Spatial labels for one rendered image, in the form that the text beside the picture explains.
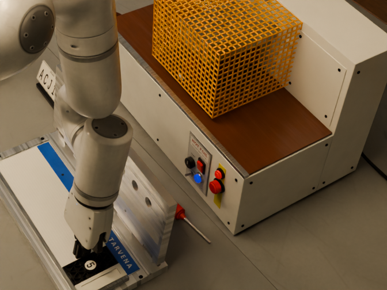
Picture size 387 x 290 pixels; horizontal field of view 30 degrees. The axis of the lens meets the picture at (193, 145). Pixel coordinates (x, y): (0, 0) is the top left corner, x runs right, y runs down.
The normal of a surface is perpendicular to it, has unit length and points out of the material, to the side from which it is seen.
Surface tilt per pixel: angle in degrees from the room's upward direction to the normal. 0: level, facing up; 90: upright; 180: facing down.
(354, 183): 0
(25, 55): 100
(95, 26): 89
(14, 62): 107
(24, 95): 0
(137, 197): 83
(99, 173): 83
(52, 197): 0
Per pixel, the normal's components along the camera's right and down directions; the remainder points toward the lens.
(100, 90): 0.35, 0.70
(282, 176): 0.56, 0.63
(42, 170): 0.07, -0.68
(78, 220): -0.79, 0.22
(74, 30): -0.17, 0.73
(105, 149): 0.00, 0.65
